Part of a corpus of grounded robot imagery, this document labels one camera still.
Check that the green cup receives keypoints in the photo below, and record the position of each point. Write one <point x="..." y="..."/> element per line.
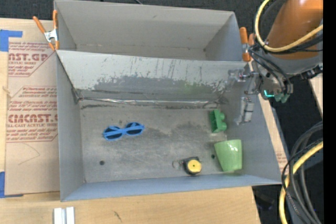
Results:
<point x="229" y="156"/>

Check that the yellow and black tape measure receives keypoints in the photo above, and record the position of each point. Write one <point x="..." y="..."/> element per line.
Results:
<point x="193" y="165"/>

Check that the green toy block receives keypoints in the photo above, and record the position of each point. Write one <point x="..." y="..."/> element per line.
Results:
<point x="217" y="120"/>

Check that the brown cardboard board red print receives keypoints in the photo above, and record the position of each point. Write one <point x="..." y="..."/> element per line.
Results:
<point x="31" y="102"/>

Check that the grey metal bin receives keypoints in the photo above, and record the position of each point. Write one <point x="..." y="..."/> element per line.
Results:
<point x="147" y="144"/>

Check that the blue sunglasses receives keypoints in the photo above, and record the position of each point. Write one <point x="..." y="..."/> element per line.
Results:
<point x="123" y="131"/>

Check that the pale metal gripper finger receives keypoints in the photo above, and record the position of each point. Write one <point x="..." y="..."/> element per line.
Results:
<point x="240" y="75"/>
<point x="246" y="110"/>

